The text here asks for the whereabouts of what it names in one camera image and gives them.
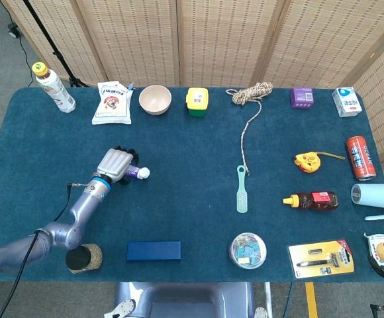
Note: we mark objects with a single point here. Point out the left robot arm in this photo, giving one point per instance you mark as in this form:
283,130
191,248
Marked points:
79,212

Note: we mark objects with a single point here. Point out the yellow tape measure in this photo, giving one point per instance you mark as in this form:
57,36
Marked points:
308,162

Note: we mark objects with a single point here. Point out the black caster wheel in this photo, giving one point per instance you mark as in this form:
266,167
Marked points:
13,30

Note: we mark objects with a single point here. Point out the yellow green mini bin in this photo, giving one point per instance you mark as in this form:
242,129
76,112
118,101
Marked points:
197,101

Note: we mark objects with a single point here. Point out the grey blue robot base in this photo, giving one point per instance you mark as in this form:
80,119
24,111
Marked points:
178,298

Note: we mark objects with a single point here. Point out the razor in yellow package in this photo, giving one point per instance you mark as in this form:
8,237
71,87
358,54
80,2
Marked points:
321,260

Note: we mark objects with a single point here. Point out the white plastic bottle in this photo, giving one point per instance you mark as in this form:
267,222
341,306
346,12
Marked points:
54,89

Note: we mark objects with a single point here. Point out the bamboo folding screen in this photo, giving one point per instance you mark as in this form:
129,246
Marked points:
212,39

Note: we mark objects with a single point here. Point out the blue table mat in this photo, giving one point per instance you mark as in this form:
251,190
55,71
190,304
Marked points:
195,142

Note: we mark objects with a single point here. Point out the honey bottle yellow nozzle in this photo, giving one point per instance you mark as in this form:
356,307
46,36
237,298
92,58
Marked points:
314,200

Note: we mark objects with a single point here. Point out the black tripod stand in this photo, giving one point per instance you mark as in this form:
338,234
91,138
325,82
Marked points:
51,46

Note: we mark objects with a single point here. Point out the beige bowl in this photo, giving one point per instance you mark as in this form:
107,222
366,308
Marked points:
155,99

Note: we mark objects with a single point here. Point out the small blue bag clip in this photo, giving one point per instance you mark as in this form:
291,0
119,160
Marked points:
131,87

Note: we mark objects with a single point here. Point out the clear tub of binder clips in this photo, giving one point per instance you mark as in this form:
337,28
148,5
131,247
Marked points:
247,250

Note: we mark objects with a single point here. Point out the white metal table leg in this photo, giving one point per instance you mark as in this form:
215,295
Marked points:
268,298

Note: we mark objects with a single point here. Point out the red drink can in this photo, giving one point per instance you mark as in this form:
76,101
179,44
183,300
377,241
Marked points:
361,159

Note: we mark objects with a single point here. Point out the purple box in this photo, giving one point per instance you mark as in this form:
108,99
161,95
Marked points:
302,98

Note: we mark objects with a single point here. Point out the purple toothpaste tube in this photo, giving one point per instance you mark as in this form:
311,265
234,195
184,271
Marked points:
142,172

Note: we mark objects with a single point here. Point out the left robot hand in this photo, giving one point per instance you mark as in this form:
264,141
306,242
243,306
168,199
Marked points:
114,164

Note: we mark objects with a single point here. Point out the light blue mug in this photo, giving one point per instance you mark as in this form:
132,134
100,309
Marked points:
377,195

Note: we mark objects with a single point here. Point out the dark blue box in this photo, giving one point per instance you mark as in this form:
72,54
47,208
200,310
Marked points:
154,250

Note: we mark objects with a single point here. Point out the white snack bag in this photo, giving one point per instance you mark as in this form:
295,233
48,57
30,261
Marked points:
112,104

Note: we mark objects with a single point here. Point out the white blue milk carton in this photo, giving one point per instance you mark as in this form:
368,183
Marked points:
346,102

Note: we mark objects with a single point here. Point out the green scrub brush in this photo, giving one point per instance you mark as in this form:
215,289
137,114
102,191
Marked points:
242,195

